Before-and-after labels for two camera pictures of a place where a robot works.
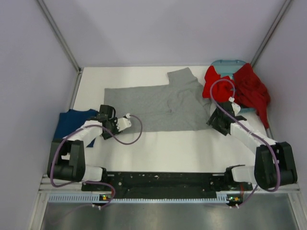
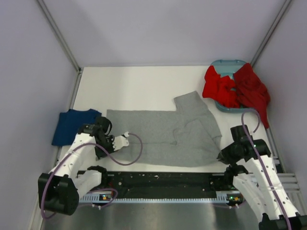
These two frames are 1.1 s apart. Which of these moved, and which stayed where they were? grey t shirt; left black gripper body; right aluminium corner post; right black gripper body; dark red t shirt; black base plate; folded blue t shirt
Moved: grey t shirt; right black gripper body; left black gripper body
Stayed: right aluminium corner post; dark red t shirt; black base plate; folded blue t shirt
